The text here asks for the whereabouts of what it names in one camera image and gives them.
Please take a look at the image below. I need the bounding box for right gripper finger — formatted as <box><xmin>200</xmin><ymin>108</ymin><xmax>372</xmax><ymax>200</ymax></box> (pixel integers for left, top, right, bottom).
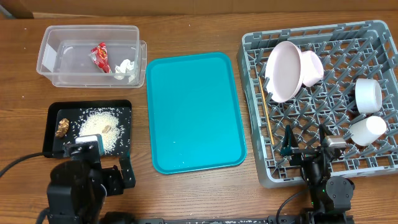
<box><xmin>280</xmin><ymin>124</ymin><xmax>298</xmax><ymax>155</ymax></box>
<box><xmin>319</xmin><ymin>124</ymin><xmax>333</xmax><ymax>146</ymax></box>

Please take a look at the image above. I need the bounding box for wooden chopstick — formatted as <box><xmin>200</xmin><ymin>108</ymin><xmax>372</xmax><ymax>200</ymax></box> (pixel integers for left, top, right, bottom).
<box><xmin>258</xmin><ymin>76</ymin><xmax>274</xmax><ymax>145</ymax></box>

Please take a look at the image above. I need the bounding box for brown dried mushroom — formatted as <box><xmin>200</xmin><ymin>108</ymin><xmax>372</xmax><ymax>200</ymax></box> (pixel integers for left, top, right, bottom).
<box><xmin>55</xmin><ymin>118</ymin><xmax>70</xmax><ymax>138</ymax></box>

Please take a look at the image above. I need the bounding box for white cup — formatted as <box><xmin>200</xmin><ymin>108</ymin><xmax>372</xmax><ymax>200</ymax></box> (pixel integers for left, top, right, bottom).
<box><xmin>349</xmin><ymin>116</ymin><xmax>387</xmax><ymax>146</ymax></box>

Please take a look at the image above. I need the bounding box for grey rimmed bowl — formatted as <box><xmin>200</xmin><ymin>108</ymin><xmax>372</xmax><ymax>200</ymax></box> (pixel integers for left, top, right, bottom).
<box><xmin>355</xmin><ymin>78</ymin><xmax>382</xmax><ymax>113</ymax></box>

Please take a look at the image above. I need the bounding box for small white bowl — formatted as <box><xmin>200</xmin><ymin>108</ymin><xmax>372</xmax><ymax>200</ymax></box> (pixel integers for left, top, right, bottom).
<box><xmin>302</xmin><ymin>50</ymin><xmax>324</xmax><ymax>87</ymax></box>

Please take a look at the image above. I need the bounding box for large white plate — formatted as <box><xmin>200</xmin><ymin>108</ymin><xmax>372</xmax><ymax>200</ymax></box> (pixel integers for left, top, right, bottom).
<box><xmin>265</xmin><ymin>41</ymin><xmax>303</xmax><ymax>103</ymax></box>

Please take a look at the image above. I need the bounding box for white tissue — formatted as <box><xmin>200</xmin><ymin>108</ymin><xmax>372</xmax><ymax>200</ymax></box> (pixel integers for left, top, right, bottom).
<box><xmin>114</xmin><ymin>59</ymin><xmax>137</xmax><ymax>83</ymax></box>

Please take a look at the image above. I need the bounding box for red snack wrapper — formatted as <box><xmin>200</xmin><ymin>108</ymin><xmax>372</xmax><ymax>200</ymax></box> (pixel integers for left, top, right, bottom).
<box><xmin>90</xmin><ymin>42</ymin><xmax>111</xmax><ymax>73</ymax></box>

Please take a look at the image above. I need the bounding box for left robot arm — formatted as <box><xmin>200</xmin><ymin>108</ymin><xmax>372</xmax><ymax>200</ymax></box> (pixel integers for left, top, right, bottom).
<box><xmin>36</xmin><ymin>141</ymin><xmax>136</xmax><ymax>223</ymax></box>

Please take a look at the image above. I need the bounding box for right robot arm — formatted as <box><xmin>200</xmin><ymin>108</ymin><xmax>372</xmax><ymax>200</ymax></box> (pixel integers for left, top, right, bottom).
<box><xmin>275</xmin><ymin>124</ymin><xmax>355</xmax><ymax>224</ymax></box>

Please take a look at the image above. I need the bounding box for grey dishwasher rack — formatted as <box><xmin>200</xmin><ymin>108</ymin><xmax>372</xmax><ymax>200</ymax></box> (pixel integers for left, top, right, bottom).
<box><xmin>237</xmin><ymin>20</ymin><xmax>397</xmax><ymax>189</ymax></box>

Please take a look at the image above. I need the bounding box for white rice pile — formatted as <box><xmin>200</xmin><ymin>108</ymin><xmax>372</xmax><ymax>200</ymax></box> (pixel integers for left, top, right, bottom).
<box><xmin>61</xmin><ymin>107</ymin><xmax>131</xmax><ymax>156</ymax></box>

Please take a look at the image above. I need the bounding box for black plastic tray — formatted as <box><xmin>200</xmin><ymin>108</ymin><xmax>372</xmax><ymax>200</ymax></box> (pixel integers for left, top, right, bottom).
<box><xmin>42</xmin><ymin>100</ymin><xmax>132</xmax><ymax>159</ymax></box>

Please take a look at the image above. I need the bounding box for teal serving tray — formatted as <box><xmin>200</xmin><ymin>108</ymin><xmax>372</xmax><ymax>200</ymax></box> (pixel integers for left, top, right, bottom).
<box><xmin>146</xmin><ymin>52</ymin><xmax>247</xmax><ymax>175</ymax></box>

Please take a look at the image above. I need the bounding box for clear plastic bin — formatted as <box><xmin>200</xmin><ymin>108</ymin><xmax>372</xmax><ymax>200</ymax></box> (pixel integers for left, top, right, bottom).
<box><xmin>36</xmin><ymin>25</ymin><xmax>147</xmax><ymax>88</ymax></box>

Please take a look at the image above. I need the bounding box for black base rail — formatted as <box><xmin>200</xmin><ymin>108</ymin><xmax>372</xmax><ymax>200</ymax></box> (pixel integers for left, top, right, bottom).
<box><xmin>98</xmin><ymin>212</ymin><xmax>354</xmax><ymax>224</ymax></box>

